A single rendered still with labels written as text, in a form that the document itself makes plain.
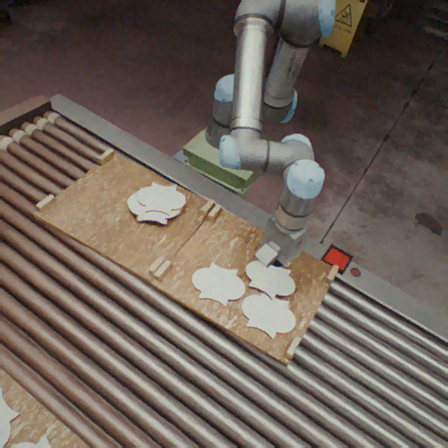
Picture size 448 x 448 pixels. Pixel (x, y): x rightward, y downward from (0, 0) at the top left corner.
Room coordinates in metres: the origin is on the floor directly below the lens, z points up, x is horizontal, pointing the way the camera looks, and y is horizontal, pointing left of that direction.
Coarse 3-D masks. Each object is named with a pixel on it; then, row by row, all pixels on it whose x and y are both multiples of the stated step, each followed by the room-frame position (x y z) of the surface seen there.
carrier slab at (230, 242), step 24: (192, 240) 0.84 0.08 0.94; (216, 240) 0.85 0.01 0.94; (240, 240) 0.87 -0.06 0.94; (192, 264) 0.75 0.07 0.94; (216, 264) 0.77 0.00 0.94; (240, 264) 0.78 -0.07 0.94; (288, 264) 0.82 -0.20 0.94; (312, 264) 0.83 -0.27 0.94; (168, 288) 0.66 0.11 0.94; (192, 288) 0.67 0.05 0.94; (312, 288) 0.75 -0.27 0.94; (216, 312) 0.61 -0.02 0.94; (240, 312) 0.63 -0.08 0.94; (312, 312) 0.67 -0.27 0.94; (240, 336) 0.56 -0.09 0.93; (264, 336) 0.57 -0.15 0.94; (288, 336) 0.59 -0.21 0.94; (288, 360) 0.52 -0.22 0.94
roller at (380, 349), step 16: (32, 128) 1.20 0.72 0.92; (48, 144) 1.15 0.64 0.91; (80, 160) 1.10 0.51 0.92; (336, 320) 0.67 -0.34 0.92; (352, 336) 0.64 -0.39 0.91; (368, 336) 0.64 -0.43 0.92; (384, 352) 0.61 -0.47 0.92; (400, 368) 0.58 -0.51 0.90; (416, 368) 0.58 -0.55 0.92; (432, 384) 0.54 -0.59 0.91
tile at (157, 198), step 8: (152, 184) 0.99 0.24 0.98; (144, 192) 0.95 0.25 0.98; (152, 192) 0.95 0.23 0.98; (160, 192) 0.96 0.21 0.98; (168, 192) 0.97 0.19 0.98; (176, 192) 0.97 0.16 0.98; (144, 200) 0.92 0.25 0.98; (152, 200) 0.92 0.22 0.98; (160, 200) 0.93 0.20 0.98; (168, 200) 0.93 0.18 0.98; (176, 200) 0.94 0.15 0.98; (184, 200) 0.95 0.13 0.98; (152, 208) 0.89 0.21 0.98; (160, 208) 0.90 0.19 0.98; (168, 208) 0.90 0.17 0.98; (176, 208) 0.91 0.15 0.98
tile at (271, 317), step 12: (252, 300) 0.67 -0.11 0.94; (264, 300) 0.67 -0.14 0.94; (276, 300) 0.68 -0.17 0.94; (252, 312) 0.63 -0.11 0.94; (264, 312) 0.64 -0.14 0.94; (276, 312) 0.64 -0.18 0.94; (288, 312) 0.65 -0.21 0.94; (252, 324) 0.60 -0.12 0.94; (264, 324) 0.60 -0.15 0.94; (276, 324) 0.61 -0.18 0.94; (288, 324) 0.62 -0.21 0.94
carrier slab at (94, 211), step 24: (96, 168) 1.05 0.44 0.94; (120, 168) 1.08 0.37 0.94; (72, 192) 0.93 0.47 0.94; (96, 192) 0.95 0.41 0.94; (120, 192) 0.97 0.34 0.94; (48, 216) 0.82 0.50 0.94; (72, 216) 0.84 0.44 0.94; (96, 216) 0.86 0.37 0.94; (120, 216) 0.87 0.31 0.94; (192, 216) 0.93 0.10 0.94; (96, 240) 0.77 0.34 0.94; (120, 240) 0.79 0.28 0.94; (144, 240) 0.80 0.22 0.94; (168, 240) 0.82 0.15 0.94; (120, 264) 0.71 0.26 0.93; (144, 264) 0.72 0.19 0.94
